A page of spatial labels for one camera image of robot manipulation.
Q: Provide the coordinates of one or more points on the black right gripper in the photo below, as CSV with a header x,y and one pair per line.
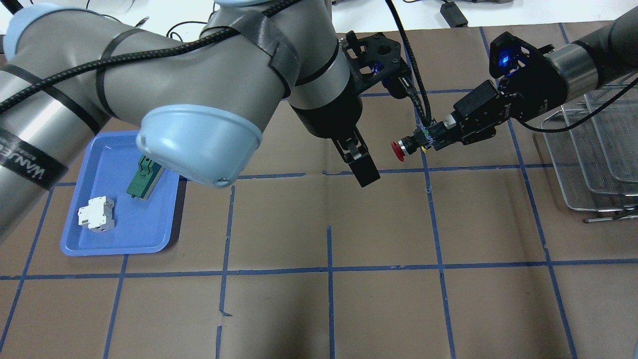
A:
x,y
536,94

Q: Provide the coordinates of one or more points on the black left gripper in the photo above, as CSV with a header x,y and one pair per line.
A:
x,y
330,119

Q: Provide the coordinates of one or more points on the red emergency stop button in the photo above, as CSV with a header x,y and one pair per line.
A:
x,y
423,138

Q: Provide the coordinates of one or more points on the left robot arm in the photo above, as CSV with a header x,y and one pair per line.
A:
x,y
202,106

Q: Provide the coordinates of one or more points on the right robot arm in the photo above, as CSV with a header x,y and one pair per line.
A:
x,y
596,59

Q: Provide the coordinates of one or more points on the black power adapter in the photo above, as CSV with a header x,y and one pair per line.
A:
x,y
453,15

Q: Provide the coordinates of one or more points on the blue plastic tray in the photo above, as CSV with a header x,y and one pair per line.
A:
x,y
141,226

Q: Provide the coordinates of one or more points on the white circuit breaker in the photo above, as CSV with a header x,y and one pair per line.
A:
x,y
98,215

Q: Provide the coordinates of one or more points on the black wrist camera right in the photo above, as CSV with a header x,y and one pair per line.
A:
x,y
507,54

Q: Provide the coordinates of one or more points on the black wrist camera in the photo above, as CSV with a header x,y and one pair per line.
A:
x,y
376,59
507,54

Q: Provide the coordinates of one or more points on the wire mesh shelf rack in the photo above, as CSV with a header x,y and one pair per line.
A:
x,y
593,149

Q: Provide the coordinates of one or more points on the green electrical switch module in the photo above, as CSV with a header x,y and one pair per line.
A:
x,y
145,179

